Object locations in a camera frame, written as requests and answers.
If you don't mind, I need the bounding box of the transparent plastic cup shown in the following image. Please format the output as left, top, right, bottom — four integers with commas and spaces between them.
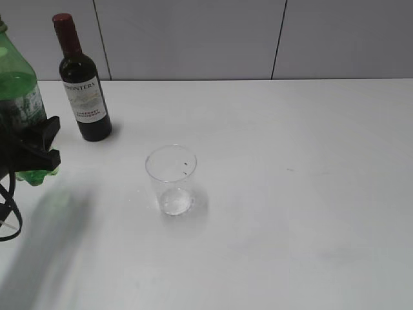
145, 144, 197, 216

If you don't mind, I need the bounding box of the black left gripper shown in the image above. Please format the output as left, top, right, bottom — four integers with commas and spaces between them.
1, 116, 61, 180

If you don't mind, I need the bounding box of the green sprite plastic bottle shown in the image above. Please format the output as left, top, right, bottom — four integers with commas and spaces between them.
1, 21, 58, 187

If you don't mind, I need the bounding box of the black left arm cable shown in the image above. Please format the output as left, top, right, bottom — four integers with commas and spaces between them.
0, 167, 24, 242

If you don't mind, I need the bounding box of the dark red wine bottle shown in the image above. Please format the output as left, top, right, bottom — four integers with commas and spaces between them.
52, 13, 112, 141

